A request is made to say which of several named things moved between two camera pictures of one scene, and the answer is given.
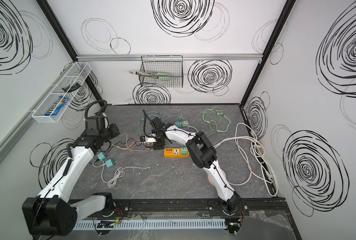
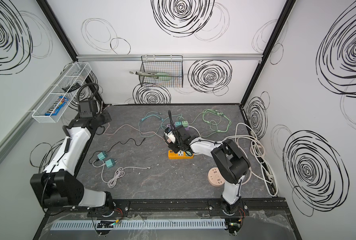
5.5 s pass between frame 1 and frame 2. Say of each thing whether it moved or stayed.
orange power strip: moved
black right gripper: moved
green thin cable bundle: stayed
